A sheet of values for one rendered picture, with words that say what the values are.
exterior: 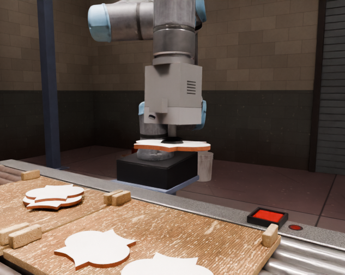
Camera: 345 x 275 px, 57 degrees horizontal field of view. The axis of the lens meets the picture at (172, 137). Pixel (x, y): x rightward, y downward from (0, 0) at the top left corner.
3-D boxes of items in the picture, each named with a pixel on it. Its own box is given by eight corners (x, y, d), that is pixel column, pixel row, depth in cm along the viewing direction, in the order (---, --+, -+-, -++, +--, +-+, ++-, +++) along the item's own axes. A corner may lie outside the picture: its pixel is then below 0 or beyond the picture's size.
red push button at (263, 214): (259, 214, 81) (260, 209, 81) (283, 220, 78) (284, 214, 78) (250, 222, 76) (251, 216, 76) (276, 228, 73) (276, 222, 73)
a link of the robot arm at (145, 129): (141, 129, 135) (140, 97, 133) (173, 129, 134) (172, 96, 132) (137, 135, 124) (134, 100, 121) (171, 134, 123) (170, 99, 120)
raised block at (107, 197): (119, 198, 87) (119, 188, 87) (124, 199, 86) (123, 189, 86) (103, 204, 83) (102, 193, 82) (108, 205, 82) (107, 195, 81)
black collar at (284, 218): (258, 213, 82) (258, 206, 82) (288, 219, 78) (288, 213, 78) (246, 222, 76) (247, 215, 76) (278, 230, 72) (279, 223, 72)
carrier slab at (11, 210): (40, 180, 111) (40, 175, 111) (127, 203, 87) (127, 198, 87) (-83, 210, 83) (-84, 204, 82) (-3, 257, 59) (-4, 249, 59)
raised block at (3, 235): (26, 233, 66) (25, 220, 65) (31, 235, 65) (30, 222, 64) (-3, 244, 61) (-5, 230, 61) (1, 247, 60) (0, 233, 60)
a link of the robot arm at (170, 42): (176, 26, 52) (141, 34, 57) (176, 55, 52) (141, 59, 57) (203, 35, 57) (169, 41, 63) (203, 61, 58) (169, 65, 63)
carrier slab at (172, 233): (129, 203, 88) (129, 198, 88) (280, 242, 65) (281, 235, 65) (2, 258, 59) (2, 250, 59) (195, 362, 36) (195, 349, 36)
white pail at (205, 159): (188, 180, 445) (188, 154, 440) (197, 175, 472) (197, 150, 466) (208, 183, 432) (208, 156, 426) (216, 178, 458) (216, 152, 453)
